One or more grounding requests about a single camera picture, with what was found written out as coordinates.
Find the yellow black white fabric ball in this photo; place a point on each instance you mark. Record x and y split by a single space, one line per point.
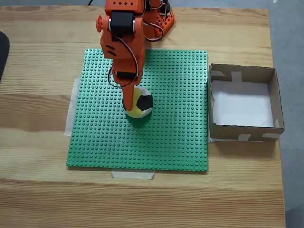
143 102

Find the open cardboard box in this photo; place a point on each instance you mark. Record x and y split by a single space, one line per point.
228 134

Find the green studded baseplate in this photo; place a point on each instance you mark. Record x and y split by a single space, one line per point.
107 142

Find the long masking tape strip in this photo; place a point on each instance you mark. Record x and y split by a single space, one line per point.
71 114

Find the short masking tape strip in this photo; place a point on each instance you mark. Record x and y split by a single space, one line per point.
133 175

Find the white paper sheet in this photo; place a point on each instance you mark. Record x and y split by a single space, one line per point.
242 107

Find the black rounded object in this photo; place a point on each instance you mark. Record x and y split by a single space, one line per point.
3 52

